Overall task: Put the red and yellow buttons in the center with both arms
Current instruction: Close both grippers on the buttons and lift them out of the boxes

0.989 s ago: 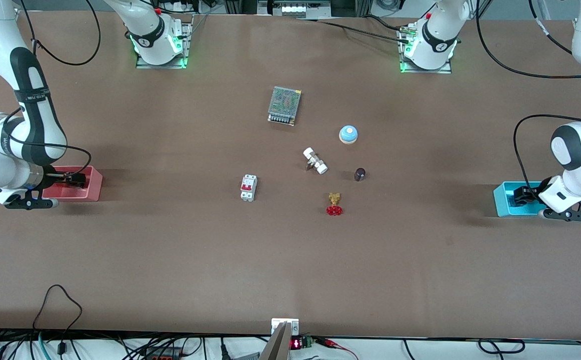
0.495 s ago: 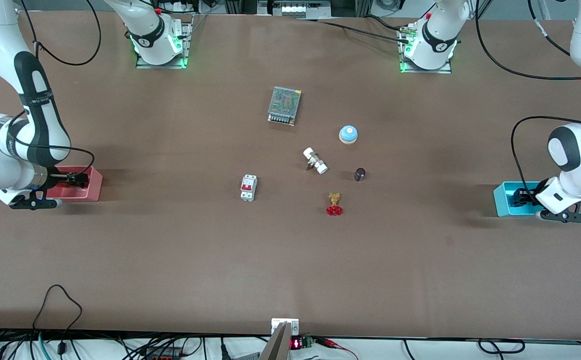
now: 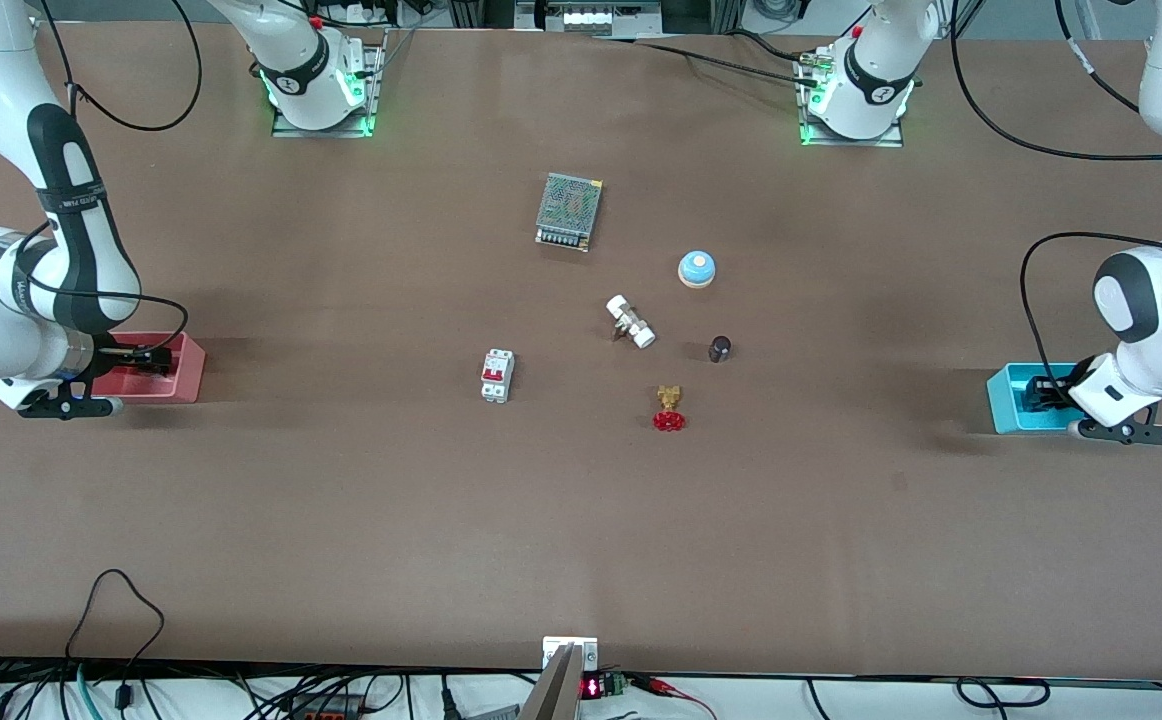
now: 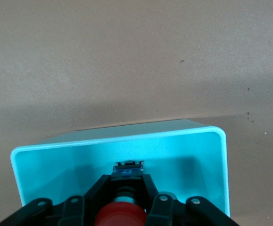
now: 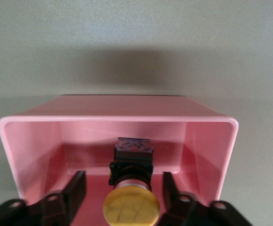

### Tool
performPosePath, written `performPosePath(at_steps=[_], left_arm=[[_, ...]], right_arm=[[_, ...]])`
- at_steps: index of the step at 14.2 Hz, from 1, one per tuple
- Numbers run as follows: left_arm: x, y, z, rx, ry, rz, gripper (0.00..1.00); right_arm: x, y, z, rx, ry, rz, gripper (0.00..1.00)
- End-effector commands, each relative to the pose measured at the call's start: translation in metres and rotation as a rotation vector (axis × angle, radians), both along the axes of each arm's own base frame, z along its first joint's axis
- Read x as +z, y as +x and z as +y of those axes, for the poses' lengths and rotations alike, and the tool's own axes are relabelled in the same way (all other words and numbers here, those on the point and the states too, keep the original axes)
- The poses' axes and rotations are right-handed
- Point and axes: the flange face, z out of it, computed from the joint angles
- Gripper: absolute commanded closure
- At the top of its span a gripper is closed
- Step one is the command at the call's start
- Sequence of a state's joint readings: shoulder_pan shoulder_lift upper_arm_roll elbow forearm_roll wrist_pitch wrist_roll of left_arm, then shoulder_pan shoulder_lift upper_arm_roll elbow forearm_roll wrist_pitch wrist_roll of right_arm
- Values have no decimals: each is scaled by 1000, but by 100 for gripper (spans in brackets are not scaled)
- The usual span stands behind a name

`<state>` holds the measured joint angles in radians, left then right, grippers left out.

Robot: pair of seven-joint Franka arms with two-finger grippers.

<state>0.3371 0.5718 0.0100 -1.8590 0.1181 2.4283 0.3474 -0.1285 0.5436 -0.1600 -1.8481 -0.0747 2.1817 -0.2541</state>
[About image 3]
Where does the cyan plastic bin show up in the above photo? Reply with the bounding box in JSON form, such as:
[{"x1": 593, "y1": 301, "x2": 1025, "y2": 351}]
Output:
[{"x1": 987, "y1": 362, "x2": 1092, "y2": 435}]

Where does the pink plastic bin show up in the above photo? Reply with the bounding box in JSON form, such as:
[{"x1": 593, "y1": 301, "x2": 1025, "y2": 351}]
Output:
[{"x1": 91, "y1": 332, "x2": 207, "y2": 404}]

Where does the white red circuit breaker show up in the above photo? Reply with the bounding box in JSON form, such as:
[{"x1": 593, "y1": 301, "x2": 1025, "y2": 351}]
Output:
[{"x1": 481, "y1": 348, "x2": 516, "y2": 405}]

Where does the brass valve red handwheel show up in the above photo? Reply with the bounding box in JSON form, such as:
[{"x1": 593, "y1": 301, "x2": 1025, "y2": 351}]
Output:
[{"x1": 652, "y1": 384, "x2": 687, "y2": 433}]

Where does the white plastic valve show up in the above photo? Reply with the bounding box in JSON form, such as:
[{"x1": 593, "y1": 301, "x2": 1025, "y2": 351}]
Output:
[{"x1": 606, "y1": 294, "x2": 658, "y2": 350}]

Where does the metal mesh power supply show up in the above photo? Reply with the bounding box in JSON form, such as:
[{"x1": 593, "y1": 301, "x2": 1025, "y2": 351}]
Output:
[{"x1": 535, "y1": 172, "x2": 604, "y2": 253}]

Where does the red clip lead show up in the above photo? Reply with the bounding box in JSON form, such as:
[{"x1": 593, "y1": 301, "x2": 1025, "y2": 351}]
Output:
[{"x1": 639, "y1": 676, "x2": 718, "y2": 720}]

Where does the grey equipment box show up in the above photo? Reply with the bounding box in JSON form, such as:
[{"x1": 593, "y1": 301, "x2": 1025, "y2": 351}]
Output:
[{"x1": 514, "y1": 0, "x2": 664, "y2": 37}]

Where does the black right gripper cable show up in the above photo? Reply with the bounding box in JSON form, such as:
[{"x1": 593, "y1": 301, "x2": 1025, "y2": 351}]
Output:
[{"x1": 19, "y1": 222, "x2": 189, "y2": 353}]

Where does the black looped cable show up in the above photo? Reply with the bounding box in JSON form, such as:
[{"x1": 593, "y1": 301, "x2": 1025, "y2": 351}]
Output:
[{"x1": 66, "y1": 569, "x2": 165, "y2": 713}]

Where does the black left arm curved cable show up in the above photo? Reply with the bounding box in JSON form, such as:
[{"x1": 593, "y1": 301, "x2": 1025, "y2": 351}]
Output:
[{"x1": 949, "y1": 0, "x2": 1162, "y2": 163}]

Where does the black right arm loop cable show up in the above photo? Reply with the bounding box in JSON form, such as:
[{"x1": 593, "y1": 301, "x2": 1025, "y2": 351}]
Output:
[{"x1": 36, "y1": 0, "x2": 204, "y2": 132}]

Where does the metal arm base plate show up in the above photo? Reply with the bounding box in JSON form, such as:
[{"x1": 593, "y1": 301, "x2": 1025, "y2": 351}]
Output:
[
  {"x1": 271, "y1": 30, "x2": 387, "y2": 139},
  {"x1": 798, "y1": 50, "x2": 905, "y2": 149}
]

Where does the black coiled cable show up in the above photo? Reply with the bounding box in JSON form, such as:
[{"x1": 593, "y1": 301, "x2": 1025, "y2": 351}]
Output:
[{"x1": 956, "y1": 677, "x2": 1052, "y2": 709}]

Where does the black base power cable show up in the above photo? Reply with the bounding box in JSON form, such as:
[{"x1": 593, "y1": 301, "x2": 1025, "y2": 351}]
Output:
[{"x1": 591, "y1": 30, "x2": 827, "y2": 89}]

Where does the white metal bracket plate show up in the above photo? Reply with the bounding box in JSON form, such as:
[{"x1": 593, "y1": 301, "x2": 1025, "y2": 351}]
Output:
[{"x1": 542, "y1": 636, "x2": 599, "y2": 673}]

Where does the grey camera mount arm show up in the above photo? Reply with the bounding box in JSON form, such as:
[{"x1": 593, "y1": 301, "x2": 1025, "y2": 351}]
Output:
[{"x1": 519, "y1": 643, "x2": 582, "y2": 720}]

